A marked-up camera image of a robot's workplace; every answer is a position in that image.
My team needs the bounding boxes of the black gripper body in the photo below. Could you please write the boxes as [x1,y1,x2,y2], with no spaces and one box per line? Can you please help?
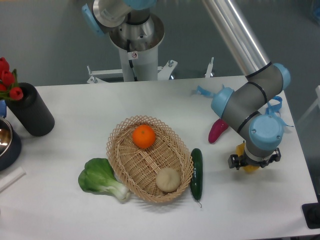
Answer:
[227,147,281,170]

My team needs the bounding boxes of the yellow bell pepper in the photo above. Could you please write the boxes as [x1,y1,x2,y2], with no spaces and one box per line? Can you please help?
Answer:
[235,142,260,173]

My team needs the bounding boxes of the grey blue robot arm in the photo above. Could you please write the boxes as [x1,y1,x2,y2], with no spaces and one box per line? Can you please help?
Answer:
[81,0,291,169]

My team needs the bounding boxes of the purple sweet potato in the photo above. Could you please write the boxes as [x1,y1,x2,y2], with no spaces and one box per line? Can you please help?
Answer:
[208,118,229,144]

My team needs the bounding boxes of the dark green cucumber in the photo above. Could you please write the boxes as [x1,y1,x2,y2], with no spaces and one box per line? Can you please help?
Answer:
[189,148,203,208]

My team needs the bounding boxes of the blue ribbon piece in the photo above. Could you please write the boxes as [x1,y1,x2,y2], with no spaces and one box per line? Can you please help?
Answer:
[265,95,294,127]

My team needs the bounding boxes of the beige steamed bun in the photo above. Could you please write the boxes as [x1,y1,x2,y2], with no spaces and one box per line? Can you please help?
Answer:
[155,167,181,193]

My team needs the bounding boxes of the blue curved plastic strip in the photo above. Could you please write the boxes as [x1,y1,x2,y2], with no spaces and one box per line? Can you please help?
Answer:
[191,85,225,99]

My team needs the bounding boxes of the black device at edge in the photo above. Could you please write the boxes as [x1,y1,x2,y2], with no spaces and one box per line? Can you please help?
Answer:
[301,202,320,229]

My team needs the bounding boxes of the orange fruit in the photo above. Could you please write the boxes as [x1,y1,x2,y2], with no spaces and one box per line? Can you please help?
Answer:
[132,124,156,149]

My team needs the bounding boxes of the woven wicker basket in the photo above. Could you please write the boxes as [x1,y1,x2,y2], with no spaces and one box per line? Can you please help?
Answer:
[106,115,193,203]

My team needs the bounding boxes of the green bok choy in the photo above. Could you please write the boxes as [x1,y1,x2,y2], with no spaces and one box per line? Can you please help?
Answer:
[78,158,130,201]

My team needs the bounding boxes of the black cylindrical vase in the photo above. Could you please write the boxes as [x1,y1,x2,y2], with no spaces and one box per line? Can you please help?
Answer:
[5,82,55,137]

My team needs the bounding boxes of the white paper roll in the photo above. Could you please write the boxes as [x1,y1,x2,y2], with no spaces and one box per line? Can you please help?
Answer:
[0,167,26,192]

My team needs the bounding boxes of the metal bowl dark rim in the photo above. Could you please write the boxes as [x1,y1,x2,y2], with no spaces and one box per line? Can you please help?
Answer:
[0,117,22,171]

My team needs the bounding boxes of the red tulip flowers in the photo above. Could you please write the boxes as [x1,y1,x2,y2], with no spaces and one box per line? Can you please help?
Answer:
[0,57,24,101]

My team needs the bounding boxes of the blue object left edge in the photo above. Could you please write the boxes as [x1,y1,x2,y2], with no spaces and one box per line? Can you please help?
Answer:
[0,100,7,118]

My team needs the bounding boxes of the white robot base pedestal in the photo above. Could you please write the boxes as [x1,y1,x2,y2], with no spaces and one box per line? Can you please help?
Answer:
[87,50,178,84]

